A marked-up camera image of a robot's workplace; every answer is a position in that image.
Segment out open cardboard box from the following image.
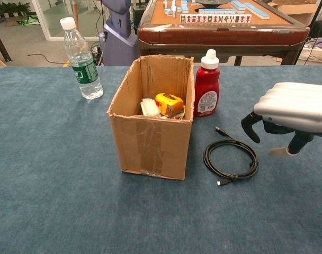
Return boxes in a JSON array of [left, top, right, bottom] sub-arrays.
[[106, 54, 195, 180]]

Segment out brown mahjong table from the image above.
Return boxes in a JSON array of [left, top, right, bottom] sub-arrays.
[[137, 0, 310, 66]]

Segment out row of face-up mahjong tiles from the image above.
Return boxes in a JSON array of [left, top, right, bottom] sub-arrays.
[[180, 14, 253, 24]]

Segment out straight blue mahjong tile wall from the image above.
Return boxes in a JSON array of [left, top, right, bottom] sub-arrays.
[[198, 8, 237, 15]]

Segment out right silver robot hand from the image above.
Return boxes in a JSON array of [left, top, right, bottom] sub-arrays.
[[241, 81, 322, 159]]

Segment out red bottle with white cap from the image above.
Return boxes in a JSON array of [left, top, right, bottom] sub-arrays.
[[193, 49, 220, 118]]

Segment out upright blue mahjong tile cluster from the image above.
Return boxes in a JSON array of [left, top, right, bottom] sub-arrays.
[[163, 0, 190, 18]]

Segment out green fabric bundle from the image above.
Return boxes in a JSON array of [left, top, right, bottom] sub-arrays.
[[16, 15, 41, 26]]

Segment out large brown carton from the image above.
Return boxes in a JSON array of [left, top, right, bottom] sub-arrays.
[[268, 0, 322, 26]]

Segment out short blue mahjong tile stack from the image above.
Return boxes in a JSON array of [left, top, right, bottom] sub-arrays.
[[231, 0, 247, 14]]

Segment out green potted plants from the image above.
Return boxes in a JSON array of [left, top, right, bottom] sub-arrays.
[[0, 2, 32, 18]]

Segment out dark mahjong table centre dome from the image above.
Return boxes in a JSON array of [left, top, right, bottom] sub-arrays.
[[195, 0, 225, 8]]

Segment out clear water bottle green label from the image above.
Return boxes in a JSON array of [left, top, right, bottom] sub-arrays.
[[59, 16, 104, 101]]

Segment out blue felt table mat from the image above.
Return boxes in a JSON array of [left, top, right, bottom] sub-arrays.
[[0, 66, 322, 254]]

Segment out mint green toothbrush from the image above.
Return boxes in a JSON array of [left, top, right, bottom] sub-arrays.
[[139, 97, 162, 117]]

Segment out wooden post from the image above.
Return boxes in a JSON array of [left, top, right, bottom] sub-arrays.
[[72, 0, 79, 30]]

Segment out long blue mahjong tile wall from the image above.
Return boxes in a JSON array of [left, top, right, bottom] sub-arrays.
[[244, 2, 271, 20]]

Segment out black cable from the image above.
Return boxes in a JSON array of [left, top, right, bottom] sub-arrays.
[[202, 126, 260, 187]]

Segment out yellow tape measure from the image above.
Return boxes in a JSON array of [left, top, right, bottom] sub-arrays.
[[154, 92, 187, 119]]

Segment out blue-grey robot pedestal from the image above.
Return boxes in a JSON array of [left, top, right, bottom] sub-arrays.
[[99, 0, 139, 67]]

